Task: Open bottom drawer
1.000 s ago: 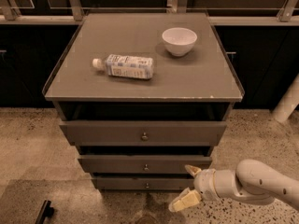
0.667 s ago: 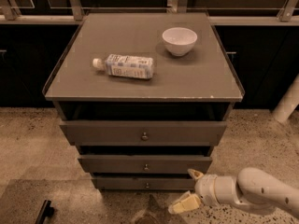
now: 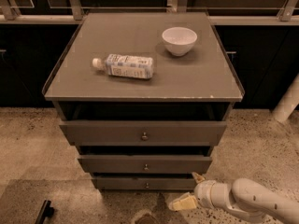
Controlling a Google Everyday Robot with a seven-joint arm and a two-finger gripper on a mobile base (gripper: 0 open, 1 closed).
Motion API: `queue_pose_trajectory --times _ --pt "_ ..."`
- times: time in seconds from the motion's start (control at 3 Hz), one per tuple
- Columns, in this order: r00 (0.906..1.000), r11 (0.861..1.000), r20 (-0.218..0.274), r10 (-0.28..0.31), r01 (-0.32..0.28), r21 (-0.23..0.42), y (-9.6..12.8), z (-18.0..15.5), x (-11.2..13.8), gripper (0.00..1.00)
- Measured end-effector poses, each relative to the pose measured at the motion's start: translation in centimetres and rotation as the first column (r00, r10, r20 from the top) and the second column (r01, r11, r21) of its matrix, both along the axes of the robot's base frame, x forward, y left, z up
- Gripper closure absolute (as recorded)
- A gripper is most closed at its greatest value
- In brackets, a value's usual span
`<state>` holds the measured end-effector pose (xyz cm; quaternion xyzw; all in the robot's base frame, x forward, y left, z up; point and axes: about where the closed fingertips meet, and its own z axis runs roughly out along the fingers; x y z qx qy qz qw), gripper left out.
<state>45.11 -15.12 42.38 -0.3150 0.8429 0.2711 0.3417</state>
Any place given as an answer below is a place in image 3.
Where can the grey middle drawer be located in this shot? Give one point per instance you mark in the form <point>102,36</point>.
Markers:
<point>144,164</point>

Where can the plastic bottle with label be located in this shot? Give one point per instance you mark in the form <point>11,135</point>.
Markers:
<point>117,65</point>

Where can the white ceramic bowl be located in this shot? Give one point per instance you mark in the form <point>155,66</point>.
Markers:
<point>179,40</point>

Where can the metal railing frame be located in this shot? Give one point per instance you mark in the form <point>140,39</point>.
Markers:
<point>220,12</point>

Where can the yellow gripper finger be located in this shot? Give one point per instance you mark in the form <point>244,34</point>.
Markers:
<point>197,178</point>
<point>186,201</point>

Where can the white pipe at right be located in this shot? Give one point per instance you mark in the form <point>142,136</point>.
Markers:
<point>288,102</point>

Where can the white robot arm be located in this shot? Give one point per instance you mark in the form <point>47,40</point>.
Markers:
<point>244,199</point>

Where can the grey drawer cabinet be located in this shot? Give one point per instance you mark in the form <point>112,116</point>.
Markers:
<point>199,86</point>

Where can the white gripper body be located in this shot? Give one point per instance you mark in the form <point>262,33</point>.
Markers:
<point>204,192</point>

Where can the black object on floor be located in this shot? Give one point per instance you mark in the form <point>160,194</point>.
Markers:
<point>46,211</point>

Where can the grey drawer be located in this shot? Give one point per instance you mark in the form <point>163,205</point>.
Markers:
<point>143,133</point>
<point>143,183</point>
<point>144,164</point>

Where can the grey top drawer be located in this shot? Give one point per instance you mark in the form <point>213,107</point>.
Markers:
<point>143,133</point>

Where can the grey bottom drawer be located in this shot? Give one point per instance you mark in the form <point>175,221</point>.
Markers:
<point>143,183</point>

